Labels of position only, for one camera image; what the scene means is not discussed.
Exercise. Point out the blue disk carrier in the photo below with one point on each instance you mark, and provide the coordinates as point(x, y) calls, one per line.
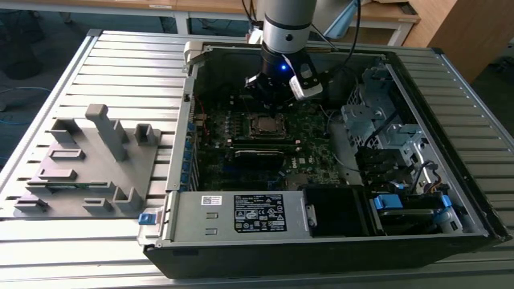
point(387, 201)

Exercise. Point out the blue plastic latch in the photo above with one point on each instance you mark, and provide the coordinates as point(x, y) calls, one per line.
point(145, 219)

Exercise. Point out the black RAM slot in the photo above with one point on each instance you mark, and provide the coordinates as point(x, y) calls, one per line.
point(263, 146)
point(260, 139)

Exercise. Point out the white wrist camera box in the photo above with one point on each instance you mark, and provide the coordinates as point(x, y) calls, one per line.
point(301, 93)

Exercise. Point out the wooden desk white frame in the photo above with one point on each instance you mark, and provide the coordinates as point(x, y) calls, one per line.
point(384, 15)
point(100, 3)

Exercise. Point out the silver metal drive cage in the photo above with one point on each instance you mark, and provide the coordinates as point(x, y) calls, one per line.
point(356, 120)

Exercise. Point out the grey parts rack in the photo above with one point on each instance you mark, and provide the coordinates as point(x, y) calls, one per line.
point(100, 168)

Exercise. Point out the black graphics card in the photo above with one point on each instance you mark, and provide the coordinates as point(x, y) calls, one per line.
point(259, 161)

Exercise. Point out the silver power supply box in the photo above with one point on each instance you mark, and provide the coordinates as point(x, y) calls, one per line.
point(192, 222)

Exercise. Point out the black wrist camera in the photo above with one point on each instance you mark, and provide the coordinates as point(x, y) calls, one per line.
point(252, 82)

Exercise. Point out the wooden cabinet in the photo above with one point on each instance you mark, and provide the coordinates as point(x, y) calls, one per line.
point(474, 30)

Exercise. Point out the green RAM stick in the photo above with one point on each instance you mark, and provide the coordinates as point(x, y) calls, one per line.
point(65, 186)

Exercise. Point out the silver green CPU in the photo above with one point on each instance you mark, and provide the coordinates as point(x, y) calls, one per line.
point(267, 125)

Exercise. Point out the black PC case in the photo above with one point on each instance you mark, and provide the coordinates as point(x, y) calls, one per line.
point(320, 262)

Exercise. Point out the CPU socket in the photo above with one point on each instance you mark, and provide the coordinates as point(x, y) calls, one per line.
point(252, 135)

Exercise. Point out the black connector bundle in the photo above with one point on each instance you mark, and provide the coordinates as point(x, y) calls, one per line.
point(376, 162)

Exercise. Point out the chipset heat sink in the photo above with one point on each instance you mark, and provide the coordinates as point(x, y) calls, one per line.
point(297, 181)

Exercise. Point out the green motherboard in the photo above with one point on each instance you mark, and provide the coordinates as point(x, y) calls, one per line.
point(320, 156)

